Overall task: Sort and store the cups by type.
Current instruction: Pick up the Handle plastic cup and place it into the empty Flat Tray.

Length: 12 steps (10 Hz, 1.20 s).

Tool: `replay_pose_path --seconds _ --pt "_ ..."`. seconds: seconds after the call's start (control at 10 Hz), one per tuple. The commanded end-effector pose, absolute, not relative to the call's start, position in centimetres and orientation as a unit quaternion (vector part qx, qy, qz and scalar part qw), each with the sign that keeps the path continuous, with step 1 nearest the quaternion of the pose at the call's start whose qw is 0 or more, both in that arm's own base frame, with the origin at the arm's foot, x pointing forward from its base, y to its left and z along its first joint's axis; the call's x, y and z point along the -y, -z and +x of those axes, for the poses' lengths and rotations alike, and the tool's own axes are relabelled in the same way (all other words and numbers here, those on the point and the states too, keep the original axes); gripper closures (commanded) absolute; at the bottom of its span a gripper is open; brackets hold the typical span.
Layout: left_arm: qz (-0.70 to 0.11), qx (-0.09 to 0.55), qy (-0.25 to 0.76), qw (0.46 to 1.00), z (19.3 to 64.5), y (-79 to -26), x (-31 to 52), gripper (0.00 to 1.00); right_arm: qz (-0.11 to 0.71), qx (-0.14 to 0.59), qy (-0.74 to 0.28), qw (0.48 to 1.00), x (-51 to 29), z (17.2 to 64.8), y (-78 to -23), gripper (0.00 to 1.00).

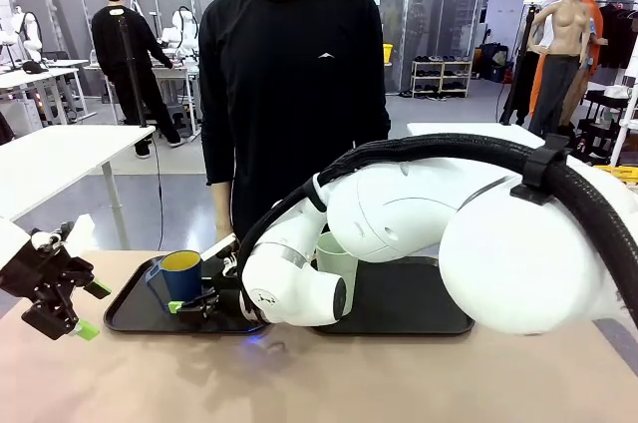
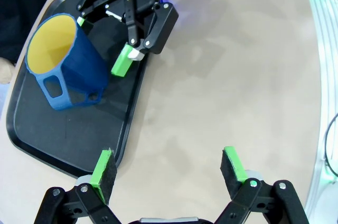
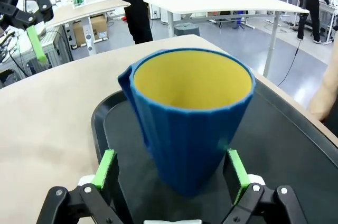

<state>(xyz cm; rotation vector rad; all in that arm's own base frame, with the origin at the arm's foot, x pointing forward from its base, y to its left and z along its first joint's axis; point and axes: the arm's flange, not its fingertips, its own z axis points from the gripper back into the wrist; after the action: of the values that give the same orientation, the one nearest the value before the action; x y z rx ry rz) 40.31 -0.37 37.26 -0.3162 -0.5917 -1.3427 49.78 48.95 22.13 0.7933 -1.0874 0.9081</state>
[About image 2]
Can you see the person's left hand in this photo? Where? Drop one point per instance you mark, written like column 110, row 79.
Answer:
column 5, row 70

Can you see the person in black shirt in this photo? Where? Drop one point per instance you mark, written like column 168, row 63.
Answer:
column 21, row 10

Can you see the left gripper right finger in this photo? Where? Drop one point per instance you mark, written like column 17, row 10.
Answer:
column 232, row 173

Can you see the aluminium table frame rail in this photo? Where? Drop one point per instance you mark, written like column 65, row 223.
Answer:
column 324, row 76

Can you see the blue cup yellow inside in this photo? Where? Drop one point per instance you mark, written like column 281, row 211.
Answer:
column 84, row 70

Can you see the black plastic serving tray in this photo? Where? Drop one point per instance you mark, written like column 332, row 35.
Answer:
column 66, row 134

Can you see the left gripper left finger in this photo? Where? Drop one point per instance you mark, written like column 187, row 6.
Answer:
column 105, row 179

